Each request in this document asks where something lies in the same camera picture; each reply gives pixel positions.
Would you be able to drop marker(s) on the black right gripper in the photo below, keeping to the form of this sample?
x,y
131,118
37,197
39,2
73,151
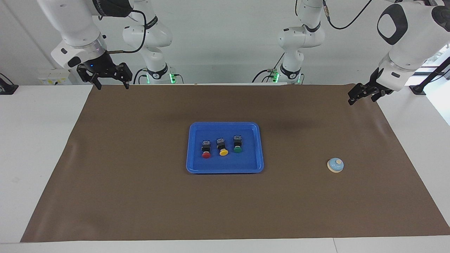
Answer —
x,y
103,68

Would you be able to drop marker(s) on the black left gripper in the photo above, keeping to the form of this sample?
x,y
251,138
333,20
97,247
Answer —
x,y
367,88

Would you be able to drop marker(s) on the light blue desk bell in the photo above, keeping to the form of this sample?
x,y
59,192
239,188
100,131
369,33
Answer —
x,y
335,167

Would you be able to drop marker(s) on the red push button switch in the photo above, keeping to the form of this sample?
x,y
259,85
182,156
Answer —
x,y
206,147

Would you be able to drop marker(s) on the yellow push button switch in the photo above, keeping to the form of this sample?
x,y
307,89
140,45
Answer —
x,y
223,153

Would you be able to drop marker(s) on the green push button switch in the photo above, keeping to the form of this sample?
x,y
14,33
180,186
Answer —
x,y
238,149

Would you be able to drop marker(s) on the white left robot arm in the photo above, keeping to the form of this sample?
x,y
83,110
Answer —
x,y
411,45

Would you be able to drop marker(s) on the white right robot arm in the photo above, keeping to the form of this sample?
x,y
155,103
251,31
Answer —
x,y
77,28

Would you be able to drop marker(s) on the blue plastic tray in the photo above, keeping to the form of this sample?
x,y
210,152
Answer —
x,y
225,165

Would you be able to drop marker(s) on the window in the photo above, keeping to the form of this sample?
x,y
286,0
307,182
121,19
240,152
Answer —
x,y
441,54

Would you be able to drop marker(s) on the brown table mat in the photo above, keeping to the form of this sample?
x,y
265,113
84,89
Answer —
x,y
225,207

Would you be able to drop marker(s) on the black camera stand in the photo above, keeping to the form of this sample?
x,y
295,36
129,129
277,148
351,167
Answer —
x,y
418,88

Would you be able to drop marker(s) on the white wall socket box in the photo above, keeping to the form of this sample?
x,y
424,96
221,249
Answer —
x,y
54,77

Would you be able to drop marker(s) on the black clamp mount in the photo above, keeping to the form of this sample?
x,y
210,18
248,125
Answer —
x,y
7,88

